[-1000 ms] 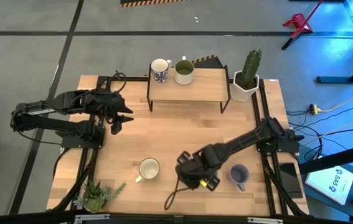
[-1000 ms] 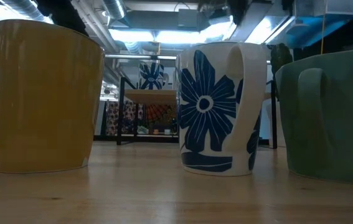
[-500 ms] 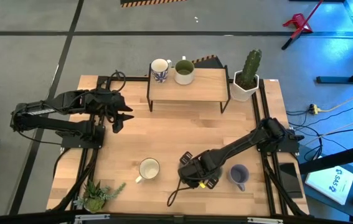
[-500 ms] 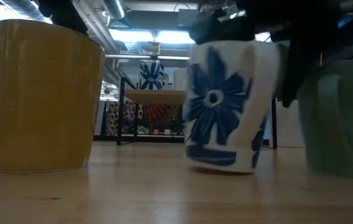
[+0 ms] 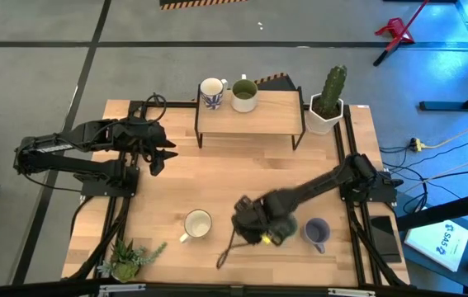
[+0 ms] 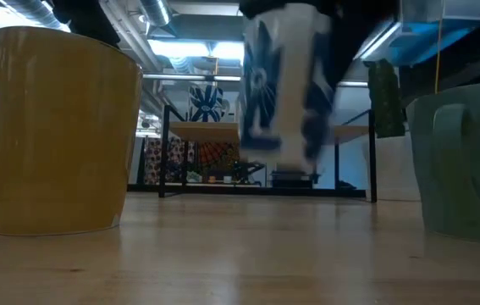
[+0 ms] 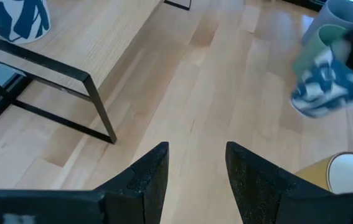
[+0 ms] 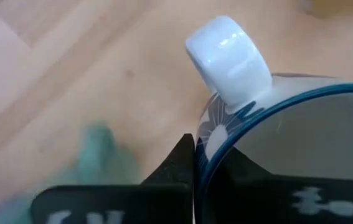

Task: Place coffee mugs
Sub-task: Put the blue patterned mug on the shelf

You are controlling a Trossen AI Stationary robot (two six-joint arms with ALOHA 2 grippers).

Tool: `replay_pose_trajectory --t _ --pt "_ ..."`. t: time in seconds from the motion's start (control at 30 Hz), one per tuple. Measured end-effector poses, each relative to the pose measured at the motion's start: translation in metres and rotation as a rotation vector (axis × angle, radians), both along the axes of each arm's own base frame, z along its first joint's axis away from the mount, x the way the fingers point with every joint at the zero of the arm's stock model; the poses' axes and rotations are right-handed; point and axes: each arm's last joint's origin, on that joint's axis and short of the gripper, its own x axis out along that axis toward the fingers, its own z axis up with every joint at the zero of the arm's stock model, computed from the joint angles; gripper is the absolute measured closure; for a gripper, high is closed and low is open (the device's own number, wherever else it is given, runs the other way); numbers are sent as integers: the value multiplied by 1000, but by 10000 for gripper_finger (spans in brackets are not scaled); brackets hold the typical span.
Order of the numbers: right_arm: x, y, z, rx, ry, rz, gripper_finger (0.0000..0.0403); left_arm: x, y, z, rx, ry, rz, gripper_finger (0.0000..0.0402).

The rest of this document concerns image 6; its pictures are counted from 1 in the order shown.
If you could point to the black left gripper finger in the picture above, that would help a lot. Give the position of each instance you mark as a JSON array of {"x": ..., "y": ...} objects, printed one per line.
[{"x": 108, "y": 34}]

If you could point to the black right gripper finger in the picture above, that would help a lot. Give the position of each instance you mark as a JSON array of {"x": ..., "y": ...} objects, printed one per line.
[{"x": 345, "y": 51}]

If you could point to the white mug blue leaf print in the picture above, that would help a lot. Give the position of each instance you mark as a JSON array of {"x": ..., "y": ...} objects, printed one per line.
[{"x": 292, "y": 84}]

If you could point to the blue flower print mug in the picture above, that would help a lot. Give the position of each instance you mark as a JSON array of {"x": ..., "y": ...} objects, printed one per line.
[{"x": 205, "y": 103}]

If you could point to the green mug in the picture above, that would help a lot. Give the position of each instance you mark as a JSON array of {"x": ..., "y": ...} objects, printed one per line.
[{"x": 468, "y": 169}]

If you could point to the cactus in white pot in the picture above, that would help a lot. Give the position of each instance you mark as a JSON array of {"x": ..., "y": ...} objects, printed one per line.
[{"x": 385, "y": 106}]

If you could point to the yellow mug white inside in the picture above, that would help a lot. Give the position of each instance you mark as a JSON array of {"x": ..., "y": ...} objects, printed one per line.
[{"x": 57, "y": 135}]

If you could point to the black background machine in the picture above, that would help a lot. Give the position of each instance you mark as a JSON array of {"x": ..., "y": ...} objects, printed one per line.
[{"x": 292, "y": 178}]

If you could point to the wooden shelf riser black legs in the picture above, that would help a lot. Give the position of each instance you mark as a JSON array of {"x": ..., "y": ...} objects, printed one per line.
[{"x": 205, "y": 131}]

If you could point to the colourful patterned cloth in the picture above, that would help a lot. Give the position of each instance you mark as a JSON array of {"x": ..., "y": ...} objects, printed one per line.
[{"x": 176, "y": 159}]

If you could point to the silver ventilation duct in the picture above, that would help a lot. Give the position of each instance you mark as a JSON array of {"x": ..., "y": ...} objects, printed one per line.
[{"x": 155, "y": 10}]

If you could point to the black metal rig frame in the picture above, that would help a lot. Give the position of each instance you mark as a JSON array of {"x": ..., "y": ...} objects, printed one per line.
[{"x": 222, "y": 190}]

